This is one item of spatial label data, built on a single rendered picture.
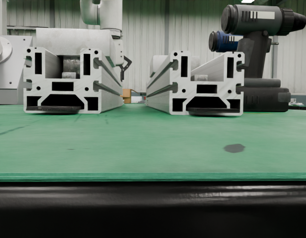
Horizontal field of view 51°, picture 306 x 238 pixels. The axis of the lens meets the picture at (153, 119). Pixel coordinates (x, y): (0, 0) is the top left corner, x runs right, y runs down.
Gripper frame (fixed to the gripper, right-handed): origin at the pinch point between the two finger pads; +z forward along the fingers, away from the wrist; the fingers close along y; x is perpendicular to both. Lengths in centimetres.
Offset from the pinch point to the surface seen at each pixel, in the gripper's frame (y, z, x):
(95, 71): -5, 5, 85
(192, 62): -23, 0, 53
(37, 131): -5, 11, 110
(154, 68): -14, 1, 53
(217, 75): -22, 5, 82
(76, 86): -2, 7, 85
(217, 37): -32, -9, 40
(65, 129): -6, 11, 109
